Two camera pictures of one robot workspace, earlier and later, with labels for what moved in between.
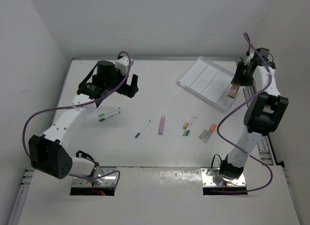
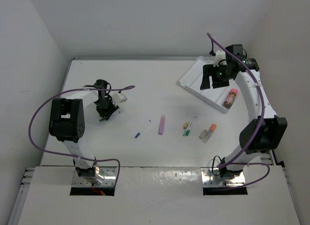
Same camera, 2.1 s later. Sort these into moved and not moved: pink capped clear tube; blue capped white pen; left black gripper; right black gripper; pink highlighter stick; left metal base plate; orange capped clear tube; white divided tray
Moved: right black gripper; left black gripper; pink capped clear tube
Not moved: left metal base plate; white divided tray; pink highlighter stick; blue capped white pen; orange capped clear tube
